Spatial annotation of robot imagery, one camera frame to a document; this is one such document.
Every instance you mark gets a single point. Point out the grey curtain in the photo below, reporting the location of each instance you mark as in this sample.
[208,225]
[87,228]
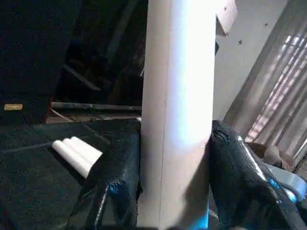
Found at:
[280,83]

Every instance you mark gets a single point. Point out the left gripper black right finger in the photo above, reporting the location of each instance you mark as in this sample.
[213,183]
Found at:
[239,191]

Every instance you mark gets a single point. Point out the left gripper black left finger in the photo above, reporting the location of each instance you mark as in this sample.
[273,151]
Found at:
[112,206]

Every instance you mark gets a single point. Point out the black box gold label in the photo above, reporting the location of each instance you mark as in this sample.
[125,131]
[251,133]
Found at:
[28,60]

